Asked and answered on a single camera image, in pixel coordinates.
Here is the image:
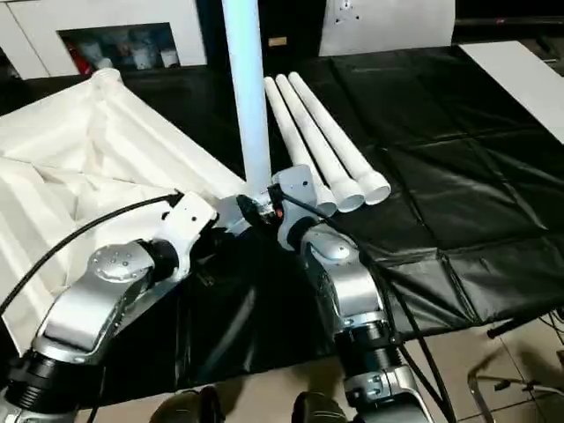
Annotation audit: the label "black rod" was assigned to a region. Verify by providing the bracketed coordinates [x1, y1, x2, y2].
[485, 307, 564, 341]

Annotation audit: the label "black cabinet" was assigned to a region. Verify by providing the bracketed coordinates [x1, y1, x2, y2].
[198, 0, 327, 71]

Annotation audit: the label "dark left robot foot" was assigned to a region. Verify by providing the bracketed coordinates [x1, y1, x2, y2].
[150, 386, 226, 423]

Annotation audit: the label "chrome tube frame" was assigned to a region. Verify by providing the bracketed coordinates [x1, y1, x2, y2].
[467, 368, 564, 423]

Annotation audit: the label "white plastic bag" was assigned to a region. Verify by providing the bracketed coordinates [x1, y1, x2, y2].
[319, 0, 457, 58]

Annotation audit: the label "white cabinet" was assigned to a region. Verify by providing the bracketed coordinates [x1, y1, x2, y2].
[0, 0, 209, 82]

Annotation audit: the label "dark right robot foot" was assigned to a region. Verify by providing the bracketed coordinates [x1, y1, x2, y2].
[291, 390, 350, 423]

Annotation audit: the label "black work mat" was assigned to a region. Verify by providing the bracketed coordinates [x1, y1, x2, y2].
[0, 44, 564, 397]

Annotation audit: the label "dark robot foot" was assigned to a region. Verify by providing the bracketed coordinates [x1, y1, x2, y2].
[291, 390, 350, 423]
[150, 386, 226, 423]

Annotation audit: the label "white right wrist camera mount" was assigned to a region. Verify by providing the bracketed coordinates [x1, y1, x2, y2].
[268, 164, 320, 253]

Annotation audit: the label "small bottles on shelf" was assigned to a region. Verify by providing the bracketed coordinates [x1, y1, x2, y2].
[60, 28, 182, 77]

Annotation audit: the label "white flat sheet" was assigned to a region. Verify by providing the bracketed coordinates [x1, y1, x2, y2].
[460, 41, 564, 144]

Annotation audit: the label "white plastic table top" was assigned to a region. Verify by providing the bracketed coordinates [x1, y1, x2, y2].
[0, 69, 258, 355]

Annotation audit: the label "white plastic table leg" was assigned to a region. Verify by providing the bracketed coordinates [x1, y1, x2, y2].
[263, 77, 339, 218]
[275, 74, 366, 213]
[220, 0, 274, 200]
[288, 71, 391, 205]

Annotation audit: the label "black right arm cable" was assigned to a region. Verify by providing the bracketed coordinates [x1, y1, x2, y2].
[275, 187, 459, 423]

